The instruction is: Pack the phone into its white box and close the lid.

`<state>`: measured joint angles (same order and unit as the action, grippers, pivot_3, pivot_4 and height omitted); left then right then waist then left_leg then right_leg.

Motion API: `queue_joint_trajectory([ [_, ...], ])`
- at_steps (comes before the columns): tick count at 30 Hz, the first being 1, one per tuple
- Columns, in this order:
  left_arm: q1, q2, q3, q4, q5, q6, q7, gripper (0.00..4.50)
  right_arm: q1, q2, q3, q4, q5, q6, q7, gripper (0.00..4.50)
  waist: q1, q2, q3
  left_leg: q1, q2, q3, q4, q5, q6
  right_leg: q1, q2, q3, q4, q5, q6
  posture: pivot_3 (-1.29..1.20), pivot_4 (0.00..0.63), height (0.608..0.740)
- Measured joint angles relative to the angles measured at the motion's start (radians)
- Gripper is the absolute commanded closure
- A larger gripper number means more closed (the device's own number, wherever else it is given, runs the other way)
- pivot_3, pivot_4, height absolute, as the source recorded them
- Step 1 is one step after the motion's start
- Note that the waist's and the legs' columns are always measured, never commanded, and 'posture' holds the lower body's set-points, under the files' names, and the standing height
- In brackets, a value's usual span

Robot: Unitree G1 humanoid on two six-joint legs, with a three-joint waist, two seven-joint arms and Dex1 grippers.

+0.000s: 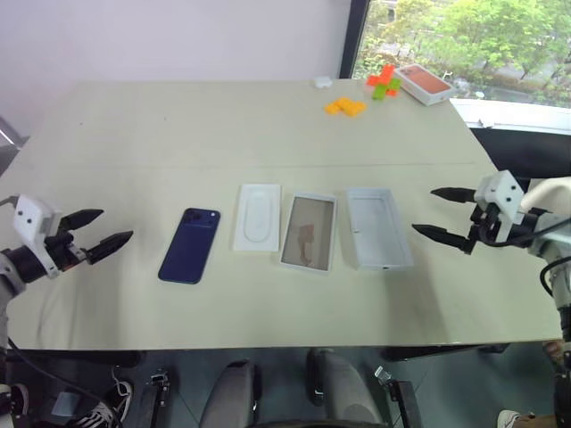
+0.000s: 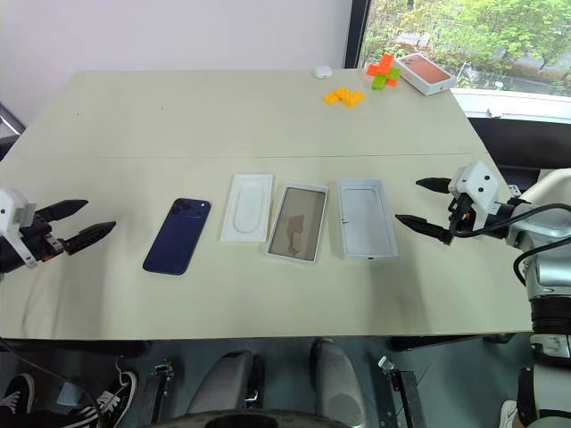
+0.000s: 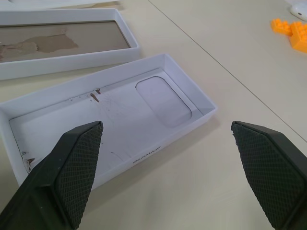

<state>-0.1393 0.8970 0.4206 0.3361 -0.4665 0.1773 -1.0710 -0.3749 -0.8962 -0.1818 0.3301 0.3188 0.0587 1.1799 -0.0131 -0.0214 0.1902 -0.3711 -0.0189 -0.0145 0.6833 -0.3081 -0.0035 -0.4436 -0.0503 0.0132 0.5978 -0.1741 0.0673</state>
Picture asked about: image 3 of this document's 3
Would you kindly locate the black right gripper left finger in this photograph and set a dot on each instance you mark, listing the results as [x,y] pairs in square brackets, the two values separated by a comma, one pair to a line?
[55,182]

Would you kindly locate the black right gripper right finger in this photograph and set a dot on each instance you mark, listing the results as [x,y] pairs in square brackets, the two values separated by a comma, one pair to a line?
[271,167]

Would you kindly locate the white phone box lid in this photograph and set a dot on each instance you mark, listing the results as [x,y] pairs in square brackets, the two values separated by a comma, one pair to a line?
[132,115]

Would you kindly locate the white phone box tray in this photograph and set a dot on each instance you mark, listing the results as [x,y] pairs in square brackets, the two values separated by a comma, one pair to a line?
[72,62]

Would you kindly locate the orange toy brick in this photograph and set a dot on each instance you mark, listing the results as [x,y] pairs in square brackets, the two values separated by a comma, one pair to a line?
[299,38]
[280,26]

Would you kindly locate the white rounded object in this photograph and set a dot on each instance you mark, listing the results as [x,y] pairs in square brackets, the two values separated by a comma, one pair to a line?
[299,10]

